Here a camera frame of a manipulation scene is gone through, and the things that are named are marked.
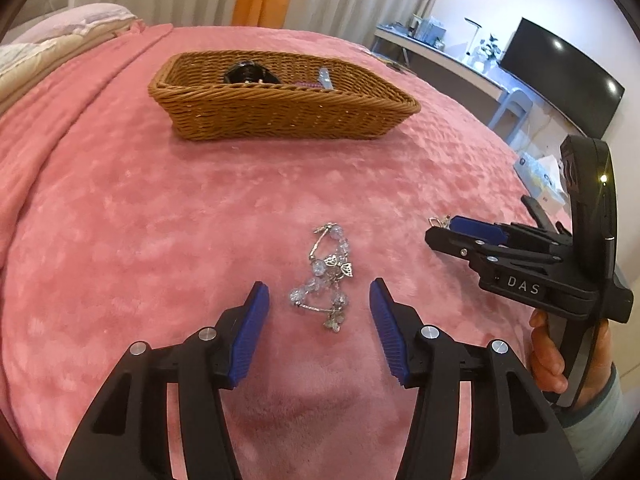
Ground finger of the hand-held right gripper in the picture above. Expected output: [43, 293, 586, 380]
[447, 195, 572, 252]
[425, 227, 557, 267]

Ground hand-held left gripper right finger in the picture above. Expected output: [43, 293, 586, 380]
[369, 277, 583, 480]

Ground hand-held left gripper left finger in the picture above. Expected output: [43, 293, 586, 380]
[56, 281, 271, 480]

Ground crystal bead silver charm bracelet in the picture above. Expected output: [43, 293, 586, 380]
[286, 221, 358, 333]

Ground brown wicker basket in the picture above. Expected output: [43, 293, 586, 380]
[147, 51, 422, 142]

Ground person's right forearm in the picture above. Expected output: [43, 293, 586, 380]
[560, 320, 637, 468]

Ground person's right hand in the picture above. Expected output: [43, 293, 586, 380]
[529, 308, 570, 396]

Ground tissue box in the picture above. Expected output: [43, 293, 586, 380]
[515, 152, 568, 206]

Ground light blue chair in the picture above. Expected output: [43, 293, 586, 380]
[487, 85, 538, 146]

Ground pink fleece blanket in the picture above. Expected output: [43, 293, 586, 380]
[0, 25, 576, 480]

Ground white desk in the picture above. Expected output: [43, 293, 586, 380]
[374, 25, 516, 111]

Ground black curved monitor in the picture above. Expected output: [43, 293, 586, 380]
[500, 16, 626, 138]

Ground small potted plant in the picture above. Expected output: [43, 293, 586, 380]
[480, 34, 503, 63]

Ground white desk lamp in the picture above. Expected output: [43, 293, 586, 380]
[462, 16, 483, 61]

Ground desk organizer boxes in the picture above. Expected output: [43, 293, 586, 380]
[407, 14, 448, 50]

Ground black watch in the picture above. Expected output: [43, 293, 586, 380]
[222, 60, 281, 85]

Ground cream folded quilt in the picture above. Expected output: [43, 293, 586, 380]
[0, 20, 148, 116]

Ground lilac pillow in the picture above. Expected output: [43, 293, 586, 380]
[10, 2, 138, 43]

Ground white floral pillow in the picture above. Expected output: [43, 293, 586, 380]
[0, 40, 58, 73]

